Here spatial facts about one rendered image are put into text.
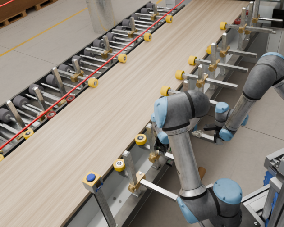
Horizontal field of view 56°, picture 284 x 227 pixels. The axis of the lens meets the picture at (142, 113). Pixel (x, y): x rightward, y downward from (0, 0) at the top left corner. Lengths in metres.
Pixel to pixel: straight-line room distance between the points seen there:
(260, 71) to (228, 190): 0.54
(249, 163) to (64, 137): 1.80
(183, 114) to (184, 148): 0.14
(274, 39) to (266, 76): 2.64
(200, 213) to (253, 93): 0.58
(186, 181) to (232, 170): 1.73
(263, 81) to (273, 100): 2.35
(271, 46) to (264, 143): 1.43
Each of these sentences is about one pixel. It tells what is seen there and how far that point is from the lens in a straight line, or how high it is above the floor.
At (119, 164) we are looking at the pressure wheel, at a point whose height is 0.91.
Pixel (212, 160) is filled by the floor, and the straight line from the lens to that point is 2.89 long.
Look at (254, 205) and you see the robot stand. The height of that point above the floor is 0.95.
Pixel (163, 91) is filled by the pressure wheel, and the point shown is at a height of 0.96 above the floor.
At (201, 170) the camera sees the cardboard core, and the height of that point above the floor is 0.08.
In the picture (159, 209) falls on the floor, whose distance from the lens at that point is 2.60.
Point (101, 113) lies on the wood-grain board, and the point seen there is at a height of 0.90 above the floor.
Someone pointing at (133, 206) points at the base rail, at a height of 0.70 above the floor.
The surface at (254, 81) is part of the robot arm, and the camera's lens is 1.32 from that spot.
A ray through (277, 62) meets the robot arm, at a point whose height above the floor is 1.54.
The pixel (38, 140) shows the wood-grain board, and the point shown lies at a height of 0.90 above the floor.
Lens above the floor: 2.27
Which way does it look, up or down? 41 degrees down
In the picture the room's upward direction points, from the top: 11 degrees counter-clockwise
